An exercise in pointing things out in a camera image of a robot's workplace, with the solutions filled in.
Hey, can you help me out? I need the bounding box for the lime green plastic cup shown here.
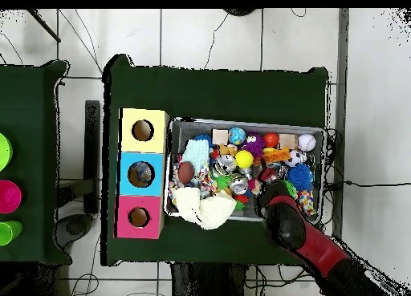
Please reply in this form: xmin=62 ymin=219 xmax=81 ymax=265
xmin=0 ymin=132 xmax=14 ymax=172
xmin=0 ymin=220 xmax=24 ymax=246

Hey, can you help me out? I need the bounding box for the black slanted rod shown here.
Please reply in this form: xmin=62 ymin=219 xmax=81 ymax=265
xmin=26 ymin=8 xmax=62 ymax=43

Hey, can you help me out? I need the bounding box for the red orange ball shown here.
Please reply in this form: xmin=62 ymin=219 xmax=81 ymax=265
xmin=263 ymin=132 xmax=279 ymax=148

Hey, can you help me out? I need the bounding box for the brown toy football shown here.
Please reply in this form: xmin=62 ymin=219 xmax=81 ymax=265
xmin=177 ymin=160 xmax=196 ymax=185

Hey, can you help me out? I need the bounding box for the blue spiky rubber ball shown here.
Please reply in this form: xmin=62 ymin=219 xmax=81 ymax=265
xmin=287 ymin=163 xmax=315 ymax=193

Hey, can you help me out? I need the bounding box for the shallow silver mesh bin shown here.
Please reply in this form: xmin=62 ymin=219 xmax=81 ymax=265
xmin=162 ymin=116 xmax=327 ymax=225

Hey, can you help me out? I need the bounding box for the cream knitted cloth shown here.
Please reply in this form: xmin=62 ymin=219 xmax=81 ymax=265
xmin=172 ymin=186 xmax=238 ymax=231

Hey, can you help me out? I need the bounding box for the green spiky ball with eyes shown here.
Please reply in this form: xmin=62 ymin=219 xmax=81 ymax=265
xmin=283 ymin=180 xmax=299 ymax=200

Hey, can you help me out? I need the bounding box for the white baseball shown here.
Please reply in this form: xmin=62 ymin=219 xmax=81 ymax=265
xmin=297 ymin=133 xmax=317 ymax=152

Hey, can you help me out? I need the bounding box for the dark green table cloth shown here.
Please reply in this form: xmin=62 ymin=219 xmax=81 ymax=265
xmin=100 ymin=54 xmax=329 ymax=273

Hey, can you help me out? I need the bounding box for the purple spiky ball with eyes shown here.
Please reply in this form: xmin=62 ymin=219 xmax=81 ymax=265
xmin=241 ymin=132 xmax=267 ymax=159

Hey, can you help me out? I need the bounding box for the pink plastic cup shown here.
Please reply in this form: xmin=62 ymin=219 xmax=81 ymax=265
xmin=0 ymin=179 xmax=22 ymax=214

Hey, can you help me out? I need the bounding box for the dark green side table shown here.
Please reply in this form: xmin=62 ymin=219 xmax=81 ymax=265
xmin=0 ymin=59 xmax=73 ymax=266

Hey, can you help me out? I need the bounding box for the black upright panel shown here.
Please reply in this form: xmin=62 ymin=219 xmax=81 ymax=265
xmin=83 ymin=99 xmax=101 ymax=215

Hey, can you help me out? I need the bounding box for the orange toy building brick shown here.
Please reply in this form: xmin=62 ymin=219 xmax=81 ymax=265
xmin=256 ymin=147 xmax=291 ymax=164

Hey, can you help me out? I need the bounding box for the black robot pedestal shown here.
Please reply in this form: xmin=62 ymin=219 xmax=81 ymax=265
xmin=171 ymin=262 xmax=248 ymax=296

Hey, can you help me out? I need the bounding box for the wooden box with three holes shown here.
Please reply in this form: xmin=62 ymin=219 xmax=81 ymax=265
xmin=113 ymin=107 xmax=170 ymax=240

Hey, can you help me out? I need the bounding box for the black floor power cable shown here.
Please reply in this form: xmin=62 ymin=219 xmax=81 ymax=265
xmin=324 ymin=179 xmax=411 ymax=189

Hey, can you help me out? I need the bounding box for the smooth yellow ball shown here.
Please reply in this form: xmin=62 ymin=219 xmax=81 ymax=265
xmin=234 ymin=149 xmax=254 ymax=169

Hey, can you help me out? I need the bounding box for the blue white patterned ball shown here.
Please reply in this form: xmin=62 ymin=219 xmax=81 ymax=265
xmin=228 ymin=127 xmax=246 ymax=145

